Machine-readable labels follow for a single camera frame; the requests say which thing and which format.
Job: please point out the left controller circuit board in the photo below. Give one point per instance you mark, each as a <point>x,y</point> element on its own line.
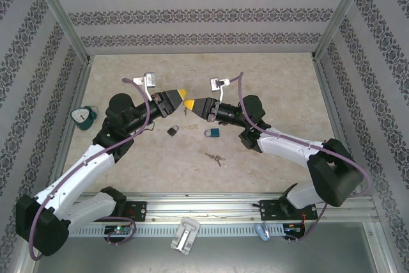
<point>118,229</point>

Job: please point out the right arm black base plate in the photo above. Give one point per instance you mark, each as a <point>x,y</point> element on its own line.
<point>271,210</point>

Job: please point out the black padlock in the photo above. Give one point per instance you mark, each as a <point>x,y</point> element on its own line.
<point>172,131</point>

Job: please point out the blue padlock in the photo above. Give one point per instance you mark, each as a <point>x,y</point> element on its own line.
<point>214,132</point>

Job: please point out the aluminium side rail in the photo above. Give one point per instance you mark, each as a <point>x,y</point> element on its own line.
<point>329,94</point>
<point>77,94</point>

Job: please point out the aluminium frame post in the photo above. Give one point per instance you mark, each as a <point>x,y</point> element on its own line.
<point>342,14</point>
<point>60,17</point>

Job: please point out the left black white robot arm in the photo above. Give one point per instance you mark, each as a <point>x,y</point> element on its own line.
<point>80,174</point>

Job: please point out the white plastic bracket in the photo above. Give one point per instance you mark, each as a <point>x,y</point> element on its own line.
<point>185,238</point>

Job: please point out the blue padlock key bunch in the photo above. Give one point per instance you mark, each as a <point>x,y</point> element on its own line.
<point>217,158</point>

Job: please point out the light blue clip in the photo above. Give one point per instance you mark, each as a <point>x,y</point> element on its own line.
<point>262,233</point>

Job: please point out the aluminium mounting rail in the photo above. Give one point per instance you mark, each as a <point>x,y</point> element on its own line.
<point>204,210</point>

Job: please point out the black padlock key bunch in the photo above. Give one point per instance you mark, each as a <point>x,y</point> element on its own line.
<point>185,112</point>

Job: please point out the right controller circuit board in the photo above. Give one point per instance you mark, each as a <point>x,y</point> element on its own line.
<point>292,229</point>

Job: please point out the controller circuit board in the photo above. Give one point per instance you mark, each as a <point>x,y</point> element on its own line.
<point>118,229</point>
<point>292,229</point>

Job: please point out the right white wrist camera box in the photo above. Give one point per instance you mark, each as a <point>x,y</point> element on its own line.
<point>214,83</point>

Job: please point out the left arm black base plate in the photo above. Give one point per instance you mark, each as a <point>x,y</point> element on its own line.
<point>137,210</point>

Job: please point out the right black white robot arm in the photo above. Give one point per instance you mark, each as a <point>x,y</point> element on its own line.
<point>287,148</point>

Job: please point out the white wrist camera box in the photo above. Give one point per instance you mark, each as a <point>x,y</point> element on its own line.
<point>214,83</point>
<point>150,80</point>

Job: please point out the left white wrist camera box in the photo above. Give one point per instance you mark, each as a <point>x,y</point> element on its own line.
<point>150,80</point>

